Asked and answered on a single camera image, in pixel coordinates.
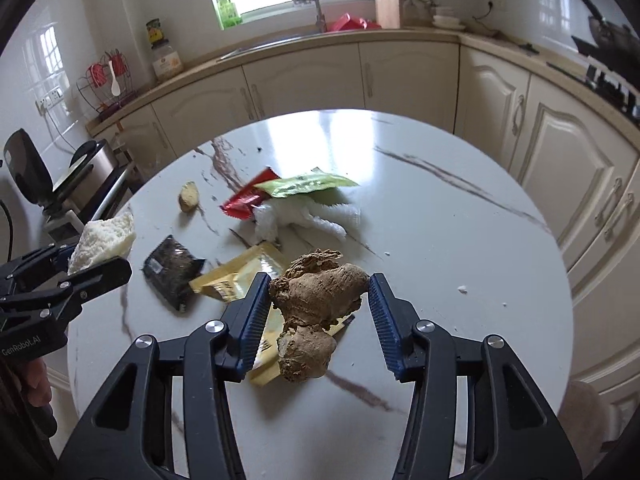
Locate red snack packet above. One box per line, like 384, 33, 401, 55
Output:
220, 167, 280, 221

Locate beige kitchen countertop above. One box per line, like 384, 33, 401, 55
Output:
87, 25, 640, 136

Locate green snack packet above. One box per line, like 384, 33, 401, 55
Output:
254, 167, 360, 198

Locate wooden cutting board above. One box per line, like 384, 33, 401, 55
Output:
374, 0, 402, 30

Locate beige stool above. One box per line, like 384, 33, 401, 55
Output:
557, 379, 613, 466

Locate steel kitchen faucet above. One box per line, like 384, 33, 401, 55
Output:
280, 0, 328, 33

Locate cream lower cabinets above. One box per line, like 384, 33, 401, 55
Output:
90, 40, 640, 411

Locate large clear jar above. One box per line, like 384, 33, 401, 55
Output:
151, 40, 183, 81

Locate black rice cooker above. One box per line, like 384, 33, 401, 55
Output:
2, 128, 126, 211

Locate black wok with lid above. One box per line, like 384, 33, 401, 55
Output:
555, 0, 640, 53

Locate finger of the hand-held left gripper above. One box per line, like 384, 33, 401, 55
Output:
59, 256, 134, 306
0, 242, 77, 283

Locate black snack packet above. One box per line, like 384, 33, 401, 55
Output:
142, 235, 206, 313

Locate wall socket with black plug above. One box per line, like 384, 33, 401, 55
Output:
472, 0, 497, 26

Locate white wall socket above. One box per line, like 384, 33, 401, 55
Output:
35, 87, 66, 111

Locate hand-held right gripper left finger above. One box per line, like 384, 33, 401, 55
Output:
55, 271, 273, 480

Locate round white marble table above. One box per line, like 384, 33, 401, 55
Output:
66, 109, 574, 480

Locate red plastic basin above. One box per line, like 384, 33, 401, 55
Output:
327, 12, 382, 32

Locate ginger slice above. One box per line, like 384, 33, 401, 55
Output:
179, 181, 200, 213

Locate wire utensil rack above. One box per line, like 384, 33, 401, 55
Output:
76, 49, 138, 121

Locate white crumpled cloth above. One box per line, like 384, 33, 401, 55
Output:
252, 185, 362, 243

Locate black gas stove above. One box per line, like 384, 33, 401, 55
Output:
547, 50, 640, 121

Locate green dish soap bottle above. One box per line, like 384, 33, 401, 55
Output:
216, 0, 243, 27

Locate stack of white bowls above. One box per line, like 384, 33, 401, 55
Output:
432, 5, 467, 30

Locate steel kitchen sink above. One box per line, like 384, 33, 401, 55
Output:
217, 30, 321, 61

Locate person's left hand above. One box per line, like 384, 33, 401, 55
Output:
20, 357, 56, 408

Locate yellow foil packet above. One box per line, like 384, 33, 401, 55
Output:
189, 241, 356, 387

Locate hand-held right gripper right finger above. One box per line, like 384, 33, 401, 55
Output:
366, 272, 583, 480

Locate large ginger root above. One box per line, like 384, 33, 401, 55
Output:
268, 248, 370, 385

